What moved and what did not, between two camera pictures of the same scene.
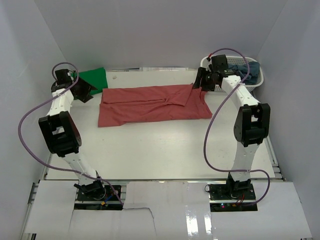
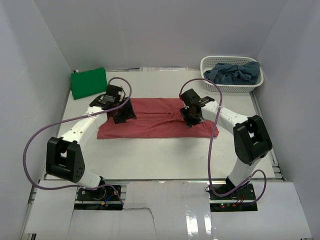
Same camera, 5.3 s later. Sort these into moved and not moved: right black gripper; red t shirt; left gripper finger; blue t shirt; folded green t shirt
Moved: left gripper finger; right black gripper; red t shirt
Not moved: folded green t shirt; blue t shirt
